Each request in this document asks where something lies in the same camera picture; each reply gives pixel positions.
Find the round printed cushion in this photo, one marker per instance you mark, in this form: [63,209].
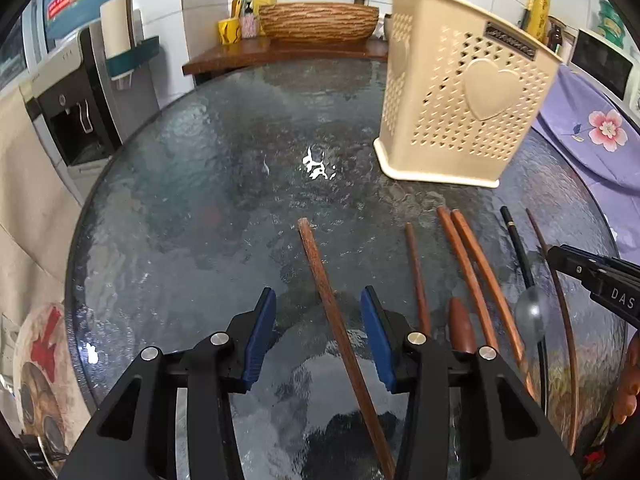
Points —
[45,360]

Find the white microwave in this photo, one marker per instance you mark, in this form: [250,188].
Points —
[600,62]

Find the purple floral cloth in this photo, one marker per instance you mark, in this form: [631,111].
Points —
[590,150]

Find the beige cloth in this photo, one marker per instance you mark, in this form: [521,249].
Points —
[30,200]

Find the beige perforated utensil holder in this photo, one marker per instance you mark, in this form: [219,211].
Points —
[450,110]

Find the person's right hand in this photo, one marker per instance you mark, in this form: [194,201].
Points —
[631,385]

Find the black chopstick with gold band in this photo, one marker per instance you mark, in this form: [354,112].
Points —
[515,245]

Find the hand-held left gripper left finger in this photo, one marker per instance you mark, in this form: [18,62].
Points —
[260,335]

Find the yellow package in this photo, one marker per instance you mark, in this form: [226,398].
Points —
[537,15]

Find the curved reddish wooden chopstick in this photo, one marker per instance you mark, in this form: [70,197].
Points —
[465,270]
[487,275]

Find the short brown wooden chopstick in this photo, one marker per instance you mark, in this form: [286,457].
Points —
[416,275]

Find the water dispenser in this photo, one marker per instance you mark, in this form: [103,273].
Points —
[75,90]

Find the yellow mug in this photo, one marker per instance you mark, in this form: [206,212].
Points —
[230,32]

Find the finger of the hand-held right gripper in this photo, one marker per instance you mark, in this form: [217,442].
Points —
[580,266]

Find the clear cup with pink swabs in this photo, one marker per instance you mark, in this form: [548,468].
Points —
[250,25]

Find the wooden spoon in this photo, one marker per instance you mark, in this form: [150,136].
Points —
[461,327]

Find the brown glass bottle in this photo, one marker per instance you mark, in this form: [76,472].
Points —
[555,40]

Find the green box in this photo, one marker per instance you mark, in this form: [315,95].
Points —
[611,25]

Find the dark wooden counter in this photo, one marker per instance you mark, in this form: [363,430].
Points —
[240,57]

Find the square-tipped wooden chopstick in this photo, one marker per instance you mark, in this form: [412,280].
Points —
[330,300]

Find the thin dark brown chopstick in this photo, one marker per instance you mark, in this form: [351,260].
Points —
[562,300]

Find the woven pattern wash basin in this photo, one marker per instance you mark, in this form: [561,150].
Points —
[320,22]

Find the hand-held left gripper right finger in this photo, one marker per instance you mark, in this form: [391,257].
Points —
[377,340]

